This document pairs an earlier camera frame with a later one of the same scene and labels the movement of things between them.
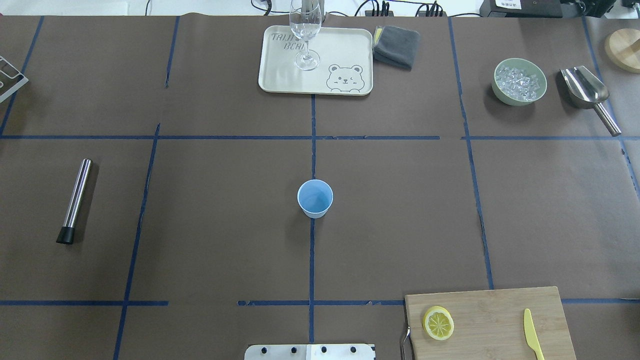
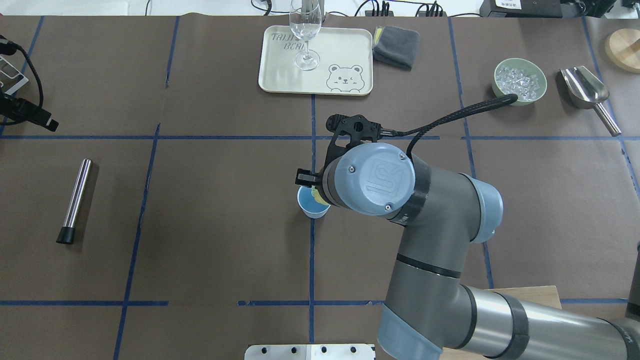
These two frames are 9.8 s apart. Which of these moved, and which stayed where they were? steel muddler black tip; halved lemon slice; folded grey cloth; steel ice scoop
Moved: halved lemon slice
Stayed: folded grey cloth; steel ice scoop; steel muddler black tip
